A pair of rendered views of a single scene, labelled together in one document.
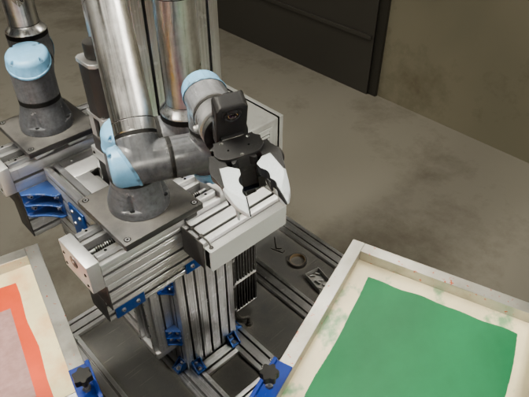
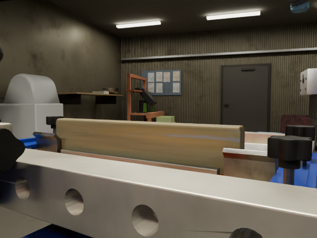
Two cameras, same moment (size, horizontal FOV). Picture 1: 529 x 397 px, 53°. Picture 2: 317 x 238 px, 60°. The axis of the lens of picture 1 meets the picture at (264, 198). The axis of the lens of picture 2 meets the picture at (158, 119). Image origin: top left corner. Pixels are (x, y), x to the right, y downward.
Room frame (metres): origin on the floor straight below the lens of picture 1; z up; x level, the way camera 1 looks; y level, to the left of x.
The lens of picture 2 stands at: (0.27, 0.14, 1.10)
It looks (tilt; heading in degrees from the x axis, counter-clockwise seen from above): 3 degrees down; 62
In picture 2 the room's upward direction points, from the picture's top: straight up
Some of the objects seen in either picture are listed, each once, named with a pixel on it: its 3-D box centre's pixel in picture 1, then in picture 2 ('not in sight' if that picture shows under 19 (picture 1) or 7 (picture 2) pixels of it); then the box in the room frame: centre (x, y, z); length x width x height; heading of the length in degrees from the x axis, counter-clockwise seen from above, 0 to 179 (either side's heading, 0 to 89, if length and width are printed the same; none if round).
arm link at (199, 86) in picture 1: (208, 102); not in sight; (0.80, 0.10, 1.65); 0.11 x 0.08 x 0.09; 19
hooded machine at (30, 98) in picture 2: not in sight; (31, 121); (0.58, 5.20, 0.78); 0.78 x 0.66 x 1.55; 133
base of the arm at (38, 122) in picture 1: (42, 109); not in sight; (1.37, 0.65, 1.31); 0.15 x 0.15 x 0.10
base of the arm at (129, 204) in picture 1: (136, 185); not in sight; (1.01, 0.31, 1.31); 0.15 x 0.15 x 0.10
